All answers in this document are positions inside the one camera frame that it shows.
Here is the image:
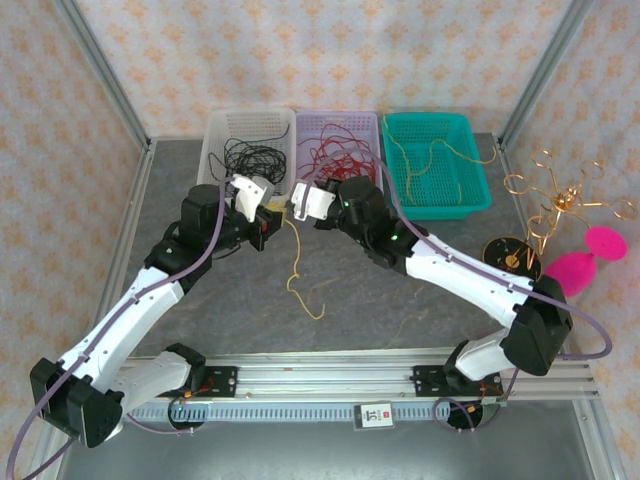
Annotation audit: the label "white plastic basket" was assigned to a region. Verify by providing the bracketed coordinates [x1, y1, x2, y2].
[196, 107, 298, 202]

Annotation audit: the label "teal plastic basket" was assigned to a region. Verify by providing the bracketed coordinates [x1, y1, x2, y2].
[381, 112, 494, 223]

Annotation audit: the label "lilac plastic basket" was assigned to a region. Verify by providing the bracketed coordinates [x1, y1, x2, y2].
[291, 110, 387, 202]

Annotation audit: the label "black round gold-rimmed base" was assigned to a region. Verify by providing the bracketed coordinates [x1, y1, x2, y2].
[481, 236, 544, 282]

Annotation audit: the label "white label card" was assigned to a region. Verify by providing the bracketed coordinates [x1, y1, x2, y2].
[353, 402, 395, 431]

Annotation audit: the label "pink makeup sponges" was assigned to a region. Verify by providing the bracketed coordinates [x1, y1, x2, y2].
[543, 224, 629, 299]

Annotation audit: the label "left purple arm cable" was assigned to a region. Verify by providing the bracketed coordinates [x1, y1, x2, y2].
[7, 174, 242, 480]

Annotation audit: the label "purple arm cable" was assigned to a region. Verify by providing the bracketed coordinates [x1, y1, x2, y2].
[7, 174, 242, 480]
[298, 152, 614, 434]

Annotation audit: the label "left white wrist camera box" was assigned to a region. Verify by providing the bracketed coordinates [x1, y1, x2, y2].
[228, 174, 276, 223]

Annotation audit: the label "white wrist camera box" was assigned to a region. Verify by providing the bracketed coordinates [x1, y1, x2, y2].
[290, 180, 338, 222]
[228, 174, 276, 223]

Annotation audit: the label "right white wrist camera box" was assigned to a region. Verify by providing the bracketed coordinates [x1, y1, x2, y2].
[290, 180, 338, 222]

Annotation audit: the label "black cable bundle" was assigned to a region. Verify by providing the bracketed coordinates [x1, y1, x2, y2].
[219, 132, 293, 185]

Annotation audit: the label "red cable bundle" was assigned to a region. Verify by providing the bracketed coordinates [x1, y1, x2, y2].
[298, 134, 379, 194]

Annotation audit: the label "aluminium mounting rail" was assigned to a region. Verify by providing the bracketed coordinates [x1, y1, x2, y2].
[112, 347, 599, 401]

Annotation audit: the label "grey slotted cable duct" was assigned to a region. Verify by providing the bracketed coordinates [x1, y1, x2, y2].
[124, 403, 454, 424]

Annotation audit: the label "aluminium frame post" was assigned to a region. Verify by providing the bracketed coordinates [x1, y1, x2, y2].
[52, 0, 154, 152]
[497, 0, 596, 151]

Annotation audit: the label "gold wire glass holder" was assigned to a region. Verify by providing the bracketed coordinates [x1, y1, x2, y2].
[503, 148, 640, 266]

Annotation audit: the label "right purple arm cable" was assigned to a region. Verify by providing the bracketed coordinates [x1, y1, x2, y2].
[298, 152, 614, 434]

